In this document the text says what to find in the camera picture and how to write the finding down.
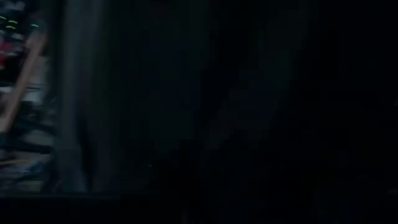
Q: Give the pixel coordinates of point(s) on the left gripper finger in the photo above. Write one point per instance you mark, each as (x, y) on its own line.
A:
(62, 211)

